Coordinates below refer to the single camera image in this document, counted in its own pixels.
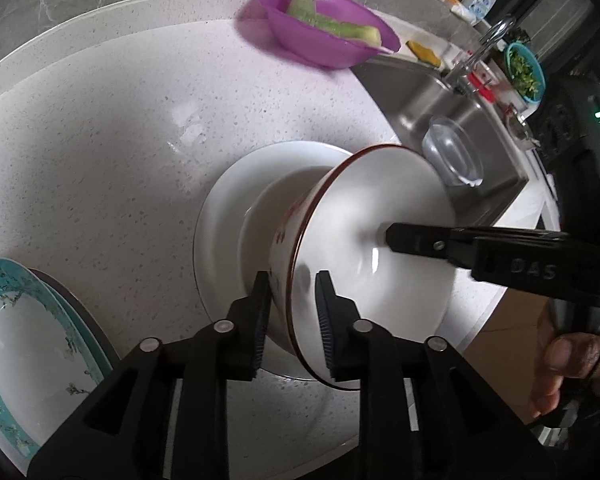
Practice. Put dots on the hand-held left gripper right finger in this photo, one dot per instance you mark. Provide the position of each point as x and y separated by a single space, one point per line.
325 330

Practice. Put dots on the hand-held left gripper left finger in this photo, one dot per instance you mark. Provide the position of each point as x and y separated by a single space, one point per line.
261 330

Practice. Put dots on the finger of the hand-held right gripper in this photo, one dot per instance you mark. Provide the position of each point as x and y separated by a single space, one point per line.
414 240

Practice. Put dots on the white bowl red flowers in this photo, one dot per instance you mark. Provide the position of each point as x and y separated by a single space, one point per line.
409 300

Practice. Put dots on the white deep bowl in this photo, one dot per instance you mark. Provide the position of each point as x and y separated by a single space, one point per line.
270 205

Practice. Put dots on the large white shallow bowl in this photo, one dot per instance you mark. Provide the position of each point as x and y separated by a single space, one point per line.
220 200

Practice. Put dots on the teal floral rim plate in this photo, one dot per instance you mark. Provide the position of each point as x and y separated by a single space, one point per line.
25 350
99 355

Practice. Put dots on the person's right hand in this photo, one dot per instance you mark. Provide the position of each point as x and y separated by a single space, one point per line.
569 365

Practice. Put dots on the clear plastic container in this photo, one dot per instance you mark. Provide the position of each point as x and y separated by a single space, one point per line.
452 150

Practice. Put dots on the stainless steel sink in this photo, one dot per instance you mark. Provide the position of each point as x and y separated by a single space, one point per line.
409 100

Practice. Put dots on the small red item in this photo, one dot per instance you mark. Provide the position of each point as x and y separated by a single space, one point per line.
481 87

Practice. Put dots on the round teal basket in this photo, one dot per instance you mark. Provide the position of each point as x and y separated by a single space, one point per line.
538 87

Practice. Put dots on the yellow sponge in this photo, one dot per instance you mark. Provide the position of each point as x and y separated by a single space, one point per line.
424 52

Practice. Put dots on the chopped greens in basket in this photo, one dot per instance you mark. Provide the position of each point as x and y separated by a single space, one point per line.
523 70

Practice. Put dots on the chrome faucet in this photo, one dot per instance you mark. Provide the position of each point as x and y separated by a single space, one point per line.
479 50

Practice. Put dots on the green vegetable piece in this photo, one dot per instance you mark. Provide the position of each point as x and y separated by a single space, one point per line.
350 30
301 2

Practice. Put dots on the purple plastic bowl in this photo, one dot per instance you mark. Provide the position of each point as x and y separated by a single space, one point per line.
305 45

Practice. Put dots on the white packet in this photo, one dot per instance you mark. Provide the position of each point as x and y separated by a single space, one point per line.
449 2

